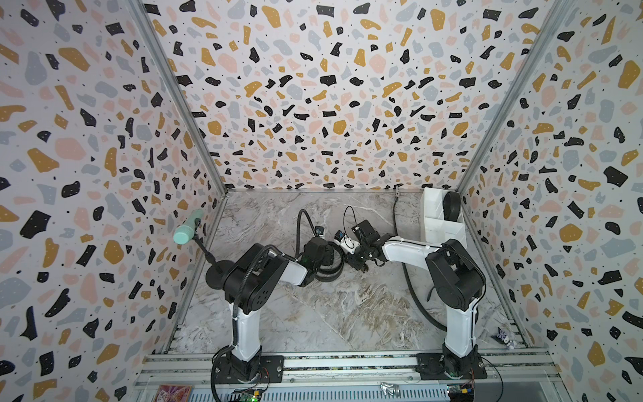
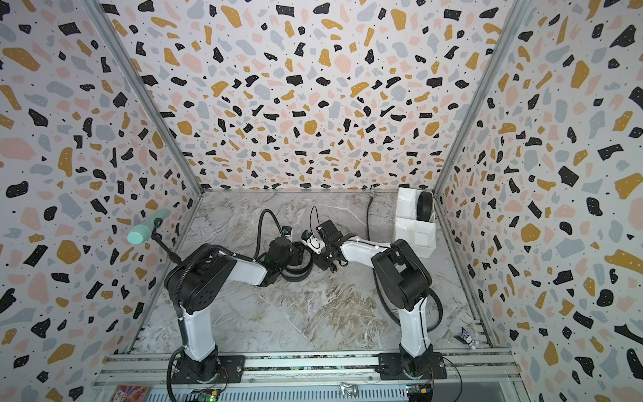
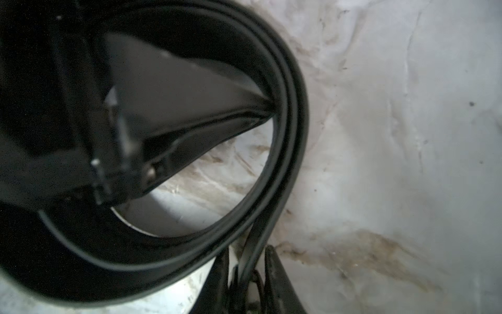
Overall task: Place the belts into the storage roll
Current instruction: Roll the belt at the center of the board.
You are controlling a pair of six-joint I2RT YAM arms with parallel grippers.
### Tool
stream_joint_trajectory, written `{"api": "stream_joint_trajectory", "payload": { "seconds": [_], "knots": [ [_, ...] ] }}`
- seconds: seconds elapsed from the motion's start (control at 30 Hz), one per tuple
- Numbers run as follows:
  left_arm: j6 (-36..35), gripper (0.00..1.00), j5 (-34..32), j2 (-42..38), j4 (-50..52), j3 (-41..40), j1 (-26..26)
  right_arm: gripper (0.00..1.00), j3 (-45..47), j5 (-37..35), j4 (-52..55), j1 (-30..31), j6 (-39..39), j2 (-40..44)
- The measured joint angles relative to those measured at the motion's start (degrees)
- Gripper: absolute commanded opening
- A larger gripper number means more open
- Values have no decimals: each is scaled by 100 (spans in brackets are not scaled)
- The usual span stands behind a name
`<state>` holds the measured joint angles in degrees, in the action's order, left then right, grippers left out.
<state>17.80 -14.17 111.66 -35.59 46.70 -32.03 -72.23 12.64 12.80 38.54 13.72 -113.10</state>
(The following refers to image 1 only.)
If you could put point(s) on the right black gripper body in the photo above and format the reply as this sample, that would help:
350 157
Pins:
361 257

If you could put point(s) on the aluminium mounting rail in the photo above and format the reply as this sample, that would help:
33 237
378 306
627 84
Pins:
359 368

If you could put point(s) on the green microphone on black stand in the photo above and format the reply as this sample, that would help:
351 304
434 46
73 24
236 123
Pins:
191 228

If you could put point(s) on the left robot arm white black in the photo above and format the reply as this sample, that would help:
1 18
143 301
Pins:
248 284

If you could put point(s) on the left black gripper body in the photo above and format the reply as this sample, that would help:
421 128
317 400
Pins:
329 259

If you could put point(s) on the pink printed card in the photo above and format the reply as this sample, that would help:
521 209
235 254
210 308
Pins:
173 393

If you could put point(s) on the white storage roll organizer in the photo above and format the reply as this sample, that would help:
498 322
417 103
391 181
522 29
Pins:
433 228

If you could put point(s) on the small crumpled wrapper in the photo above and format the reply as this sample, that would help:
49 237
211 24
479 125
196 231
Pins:
507 338

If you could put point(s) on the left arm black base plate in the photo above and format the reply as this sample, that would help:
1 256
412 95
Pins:
266 369

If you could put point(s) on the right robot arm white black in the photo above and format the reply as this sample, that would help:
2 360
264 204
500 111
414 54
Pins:
457 281

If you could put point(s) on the black belt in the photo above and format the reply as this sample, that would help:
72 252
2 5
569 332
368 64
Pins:
451 205
331 263
433 321

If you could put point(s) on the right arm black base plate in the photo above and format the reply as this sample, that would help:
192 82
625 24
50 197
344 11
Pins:
442 369

